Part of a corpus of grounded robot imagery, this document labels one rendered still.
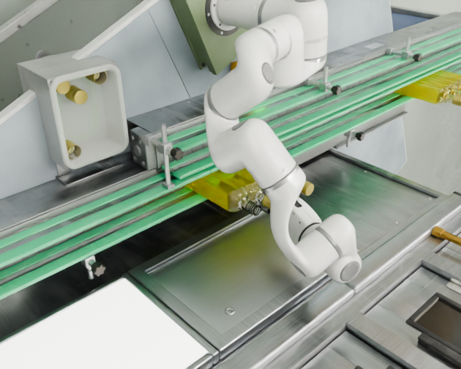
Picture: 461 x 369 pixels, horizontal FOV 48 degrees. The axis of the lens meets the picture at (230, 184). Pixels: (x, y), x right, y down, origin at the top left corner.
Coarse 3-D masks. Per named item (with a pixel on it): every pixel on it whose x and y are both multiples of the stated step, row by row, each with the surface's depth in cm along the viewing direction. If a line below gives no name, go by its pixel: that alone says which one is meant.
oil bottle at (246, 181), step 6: (222, 174) 138; (228, 174) 137; (234, 174) 137; (240, 174) 137; (246, 174) 137; (234, 180) 135; (240, 180) 135; (246, 180) 135; (252, 180) 135; (246, 186) 132; (252, 186) 132; (258, 186) 133; (252, 192) 132; (258, 192) 132; (252, 198) 132
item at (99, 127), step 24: (72, 72) 114; (96, 72) 117; (96, 96) 127; (120, 96) 123; (72, 120) 125; (96, 120) 129; (120, 120) 127; (96, 144) 130; (120, 144) 130; (72, 168) 122
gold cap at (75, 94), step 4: (72, 88) 120; (76, 88) 120; (68, 92) 120; (72, 92) 119; (76, 92) 118; (80, 92) 119; (84, 92) 119; (68, 96) 120; (72, 96) 119; (76, 96) 118; (80, 96) 119; (84, 96) 120; (72, 100) 120; (76, 100) 119; (80, 100) 120; (84, 100) 120; (80, 104) 120
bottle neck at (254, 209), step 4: (244, 200) 128; (248, 200) 128; (240, 204) 128; (244, 204) 127; (248, 204) 127; (252, 204) 126; (256, 204) 126; (244, 208) 127; (248, 208) 127; (252, 208) 126; (256, 208) 128; (260, 208) 127; (248, 212) 127; (252, 212) 126; (256, 212) 127
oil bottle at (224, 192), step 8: (208, 176) 135; (216, 176) 135; (224, 176) 135; (192, 184) 139; (200, 184) 136; (208, 184) 133; (216, 184) 132; (224, 184) 132; (232, 184) 132; (240, 184) 132; (200, 192) 137; (208, 192) 134; (216, 192) 132; (224, 192) 129; (232, 192) 129; (240, 192) 129; (216, 200) 133; (224, 200) 130; (232, 200) 128; (240, 200) 128; (224, 208) 132; (232, 208) 129; (240, 208) 129
